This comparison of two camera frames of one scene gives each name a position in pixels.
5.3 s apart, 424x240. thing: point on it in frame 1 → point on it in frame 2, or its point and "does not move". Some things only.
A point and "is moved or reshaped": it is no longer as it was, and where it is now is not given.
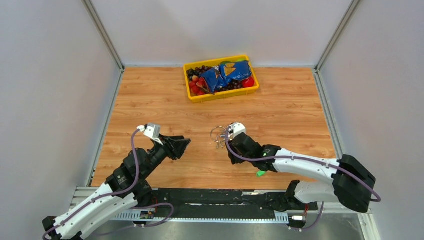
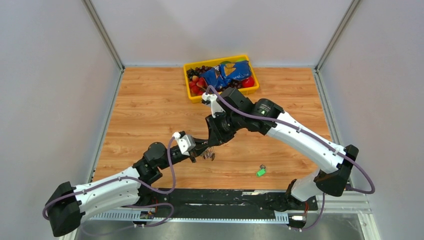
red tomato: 248,82 does not move
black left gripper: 176,145 → 201,145
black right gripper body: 234,160 → 229,124
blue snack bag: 218,77 does not move
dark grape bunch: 197,71 does not move
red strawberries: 198,86 does not move
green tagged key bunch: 260,173 does not move
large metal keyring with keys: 217,140 is moved or reshaped
